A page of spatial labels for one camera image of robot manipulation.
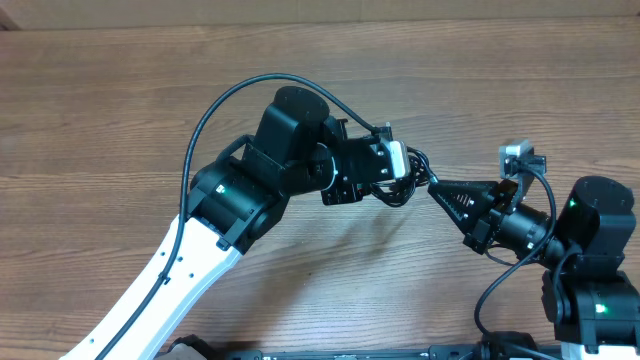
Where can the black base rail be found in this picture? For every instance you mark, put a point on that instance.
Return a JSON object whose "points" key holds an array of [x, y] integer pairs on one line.
{"points": [[194, 348]]}

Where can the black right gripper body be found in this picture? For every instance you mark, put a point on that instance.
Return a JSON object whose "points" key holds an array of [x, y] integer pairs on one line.
{"points": [[482, 232]]}

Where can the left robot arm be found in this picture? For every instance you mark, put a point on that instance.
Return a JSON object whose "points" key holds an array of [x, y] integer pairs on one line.
{"points": [[298, 148]]}

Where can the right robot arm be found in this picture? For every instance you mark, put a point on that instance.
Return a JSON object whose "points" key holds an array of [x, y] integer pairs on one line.
{"points": [[591, 303]]}

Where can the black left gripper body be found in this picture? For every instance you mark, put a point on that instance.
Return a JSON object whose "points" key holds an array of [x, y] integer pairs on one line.
{"points": [[337, 193]]}

